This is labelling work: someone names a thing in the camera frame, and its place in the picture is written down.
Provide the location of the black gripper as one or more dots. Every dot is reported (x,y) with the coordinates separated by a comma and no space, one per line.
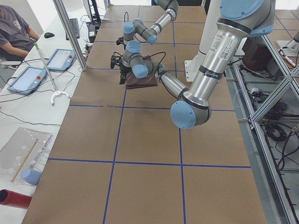
(123,71)
(125,43)

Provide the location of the dark brown t-shirt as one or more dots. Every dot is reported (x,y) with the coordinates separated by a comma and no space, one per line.
(141,77)

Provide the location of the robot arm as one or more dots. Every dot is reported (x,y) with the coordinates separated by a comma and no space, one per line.
(238,19)
(130,28)

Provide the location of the black keyboard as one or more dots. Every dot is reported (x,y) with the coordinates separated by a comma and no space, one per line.
(75,27)

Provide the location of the far blue teach pendant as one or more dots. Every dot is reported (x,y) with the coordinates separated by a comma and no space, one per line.
(61,60)

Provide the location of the blue teach pendant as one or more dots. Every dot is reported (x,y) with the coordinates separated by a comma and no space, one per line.
(28,81)
(61,60)

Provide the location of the white reacher grabber stick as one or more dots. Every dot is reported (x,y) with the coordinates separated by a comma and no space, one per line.
(57,92)

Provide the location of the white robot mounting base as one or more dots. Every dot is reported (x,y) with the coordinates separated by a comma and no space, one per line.
(209,31)

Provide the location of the black computer mouse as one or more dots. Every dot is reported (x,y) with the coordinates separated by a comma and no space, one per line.
(48,35)

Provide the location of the near blue teach pendant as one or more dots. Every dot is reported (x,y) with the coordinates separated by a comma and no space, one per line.
(28,81)

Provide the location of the seated person grey shirt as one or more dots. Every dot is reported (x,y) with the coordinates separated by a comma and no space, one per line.
(17,38)

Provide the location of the clear plastic bag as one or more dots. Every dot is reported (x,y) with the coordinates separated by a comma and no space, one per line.
(27,148)

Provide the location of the blue plastic cap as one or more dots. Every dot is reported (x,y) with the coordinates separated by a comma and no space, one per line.
(31,176)

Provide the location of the red cylinder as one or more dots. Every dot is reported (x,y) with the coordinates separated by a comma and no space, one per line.
(14,199)

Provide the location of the aluminium frame post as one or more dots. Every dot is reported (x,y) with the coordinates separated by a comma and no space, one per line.
(62,13)

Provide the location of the aluminium frame rack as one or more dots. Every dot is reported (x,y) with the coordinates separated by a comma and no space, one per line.
(263,79)

